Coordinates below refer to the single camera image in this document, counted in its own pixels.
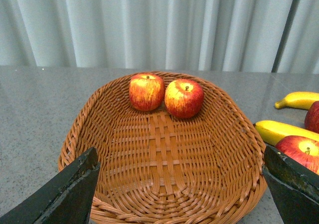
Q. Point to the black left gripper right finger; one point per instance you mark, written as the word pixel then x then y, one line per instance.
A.
pixel 294 188

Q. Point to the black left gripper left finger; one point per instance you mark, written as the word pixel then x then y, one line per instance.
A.
pixel 65 199

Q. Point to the red apple yellow top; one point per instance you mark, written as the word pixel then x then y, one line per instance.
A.
pixel 302 149

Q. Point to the yellow banana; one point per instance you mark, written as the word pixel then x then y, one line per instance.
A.
pixel 298 100
pixel 272 131

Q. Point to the dark red apple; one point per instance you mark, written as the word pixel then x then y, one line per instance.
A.
pixel 312 118

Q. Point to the brown wicker basket left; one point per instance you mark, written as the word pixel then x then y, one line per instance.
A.
pixel 158 169

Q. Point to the red yellow apple back left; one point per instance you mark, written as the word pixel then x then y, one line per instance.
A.
pixel 146 91

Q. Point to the red yellow apple back right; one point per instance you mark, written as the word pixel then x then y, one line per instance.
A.
pixel 183 98

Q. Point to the white pleated curtain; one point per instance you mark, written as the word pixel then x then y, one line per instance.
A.
pixel 225 35

